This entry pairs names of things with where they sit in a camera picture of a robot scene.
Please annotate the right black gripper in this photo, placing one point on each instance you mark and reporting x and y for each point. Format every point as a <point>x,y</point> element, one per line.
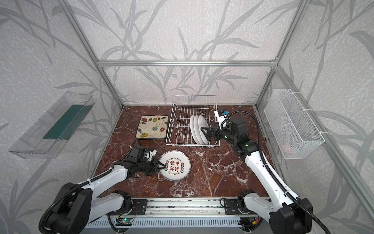
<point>213,133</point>

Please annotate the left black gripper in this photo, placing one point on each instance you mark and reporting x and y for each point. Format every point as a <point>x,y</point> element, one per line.
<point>150,163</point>

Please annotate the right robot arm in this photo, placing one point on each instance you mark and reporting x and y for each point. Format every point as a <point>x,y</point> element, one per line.
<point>285,212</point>

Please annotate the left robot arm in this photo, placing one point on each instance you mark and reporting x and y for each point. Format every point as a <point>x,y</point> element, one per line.
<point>76,205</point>

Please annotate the green circuit board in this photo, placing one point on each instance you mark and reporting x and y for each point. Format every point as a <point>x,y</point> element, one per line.
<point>124,221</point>

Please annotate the pink object in basket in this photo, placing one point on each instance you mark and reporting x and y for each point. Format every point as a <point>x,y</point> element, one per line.
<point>287,149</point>

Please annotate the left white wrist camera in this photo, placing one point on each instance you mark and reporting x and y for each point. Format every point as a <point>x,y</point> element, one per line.
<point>149,154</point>

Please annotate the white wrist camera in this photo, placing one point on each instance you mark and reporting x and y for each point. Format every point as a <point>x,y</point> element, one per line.
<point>222,118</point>
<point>149,154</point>

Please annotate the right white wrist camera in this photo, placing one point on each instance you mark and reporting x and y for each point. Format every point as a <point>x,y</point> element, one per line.
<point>222,118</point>

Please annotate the white wire dish rack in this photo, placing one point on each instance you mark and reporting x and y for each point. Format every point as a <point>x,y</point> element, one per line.
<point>179,133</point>

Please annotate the aluminium mounting rail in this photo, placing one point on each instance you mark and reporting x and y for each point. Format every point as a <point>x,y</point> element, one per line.
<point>169,207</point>

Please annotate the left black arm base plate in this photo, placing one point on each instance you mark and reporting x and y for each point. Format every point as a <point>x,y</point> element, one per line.
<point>136,207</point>

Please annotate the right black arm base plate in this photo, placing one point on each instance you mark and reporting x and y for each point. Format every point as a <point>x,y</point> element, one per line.
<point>231,207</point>

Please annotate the white mesh wall basket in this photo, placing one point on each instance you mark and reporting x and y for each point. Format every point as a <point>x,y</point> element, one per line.
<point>291,124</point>

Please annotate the clear plastic wall bin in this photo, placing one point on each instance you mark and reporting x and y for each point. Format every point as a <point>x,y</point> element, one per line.
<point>46,138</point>

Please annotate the aluminium frame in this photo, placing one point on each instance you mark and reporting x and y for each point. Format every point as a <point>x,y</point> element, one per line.
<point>352,177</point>

